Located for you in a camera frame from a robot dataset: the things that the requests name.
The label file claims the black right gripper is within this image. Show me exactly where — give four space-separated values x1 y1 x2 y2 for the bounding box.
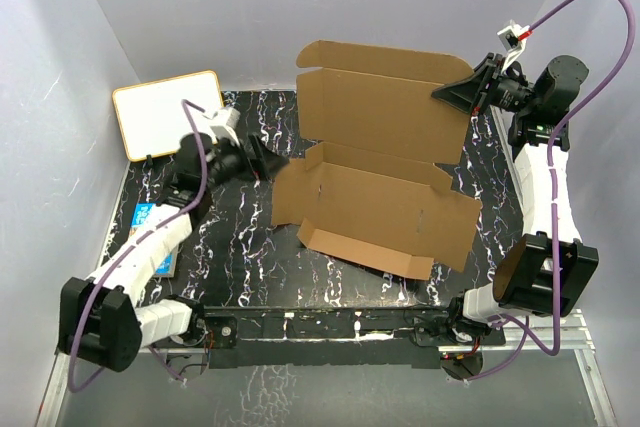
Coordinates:
432 54 540 118

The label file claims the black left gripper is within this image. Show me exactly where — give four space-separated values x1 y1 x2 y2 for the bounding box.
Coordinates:
203 134 289 191

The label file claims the brown cardboard box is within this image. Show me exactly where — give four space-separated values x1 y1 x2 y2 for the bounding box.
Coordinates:
271 40 482 280

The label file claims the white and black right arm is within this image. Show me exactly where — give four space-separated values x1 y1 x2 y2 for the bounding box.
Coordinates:
410 53 599 356

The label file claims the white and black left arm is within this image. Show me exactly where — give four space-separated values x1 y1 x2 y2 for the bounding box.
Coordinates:
58 134 289 372

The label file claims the small orange-framed whiteboard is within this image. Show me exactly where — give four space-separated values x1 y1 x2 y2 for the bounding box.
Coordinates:
112 70 223 162

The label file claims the blue treehouse book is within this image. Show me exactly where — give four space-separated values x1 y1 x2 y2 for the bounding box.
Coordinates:
128 202 179 280

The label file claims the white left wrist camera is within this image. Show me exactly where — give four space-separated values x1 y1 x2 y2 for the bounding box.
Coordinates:
207 107 240 146

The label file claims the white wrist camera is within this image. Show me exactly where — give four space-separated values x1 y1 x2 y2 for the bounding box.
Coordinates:
497 20 532 73
207 107 240 146

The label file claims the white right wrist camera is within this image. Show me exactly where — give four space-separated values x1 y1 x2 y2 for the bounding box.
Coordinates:
497 20 532 73

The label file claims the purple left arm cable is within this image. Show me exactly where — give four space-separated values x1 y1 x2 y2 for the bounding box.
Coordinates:
67 99 221 393

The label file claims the black mounting base bracket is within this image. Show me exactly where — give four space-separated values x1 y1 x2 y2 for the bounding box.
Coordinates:
149 304 506 383

